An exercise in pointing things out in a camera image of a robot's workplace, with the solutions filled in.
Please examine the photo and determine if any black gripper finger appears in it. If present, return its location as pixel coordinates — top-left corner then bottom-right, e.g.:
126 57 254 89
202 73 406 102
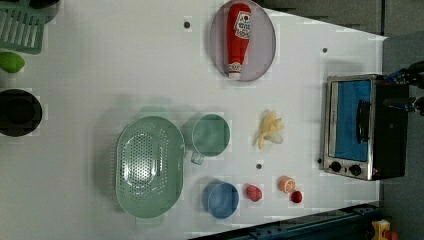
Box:
384 68 412 84
383 97 416 108

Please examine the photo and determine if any peeled toy banana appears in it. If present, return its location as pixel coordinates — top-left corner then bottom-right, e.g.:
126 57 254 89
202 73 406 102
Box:
257 111 284 149

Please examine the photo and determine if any green mug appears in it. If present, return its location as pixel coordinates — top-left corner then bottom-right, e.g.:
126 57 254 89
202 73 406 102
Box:
191 114 231 165

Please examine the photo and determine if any silver black toaster oven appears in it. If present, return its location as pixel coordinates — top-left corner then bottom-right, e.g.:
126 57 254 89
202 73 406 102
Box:
323 74 409 181

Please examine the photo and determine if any small red toy tomato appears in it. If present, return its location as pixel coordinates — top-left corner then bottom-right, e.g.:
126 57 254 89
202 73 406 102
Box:
291 191 303 204

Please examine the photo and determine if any orange half toy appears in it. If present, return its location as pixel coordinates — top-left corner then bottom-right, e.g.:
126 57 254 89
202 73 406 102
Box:
279 177 296 194

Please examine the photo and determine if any red toy strawberry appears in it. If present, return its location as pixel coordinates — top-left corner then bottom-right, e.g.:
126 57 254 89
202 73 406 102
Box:
246 185 263 202

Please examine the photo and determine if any red ketchup bottle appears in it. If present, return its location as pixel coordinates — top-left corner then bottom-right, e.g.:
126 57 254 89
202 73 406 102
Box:
226 3 251 80

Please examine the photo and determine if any blue cup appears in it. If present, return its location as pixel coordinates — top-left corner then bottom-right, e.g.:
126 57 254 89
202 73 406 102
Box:
202 181 239 219

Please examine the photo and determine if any green perforated colander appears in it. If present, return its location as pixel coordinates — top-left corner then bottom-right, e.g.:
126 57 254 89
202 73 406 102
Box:
115 116 185 218

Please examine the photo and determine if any black round bowl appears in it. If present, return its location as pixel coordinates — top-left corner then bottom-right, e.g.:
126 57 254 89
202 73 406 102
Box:
0 89 43 137

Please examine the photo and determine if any green dish rack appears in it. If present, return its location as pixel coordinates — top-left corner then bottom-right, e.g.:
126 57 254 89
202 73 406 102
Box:
0 0 46 55

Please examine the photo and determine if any green toy fruit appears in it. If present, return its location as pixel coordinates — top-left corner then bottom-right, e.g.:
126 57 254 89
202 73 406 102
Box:
0 52 25 73

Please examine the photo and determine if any blue metal frame rail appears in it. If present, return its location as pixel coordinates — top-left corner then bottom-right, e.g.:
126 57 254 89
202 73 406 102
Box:
191 204 382 240

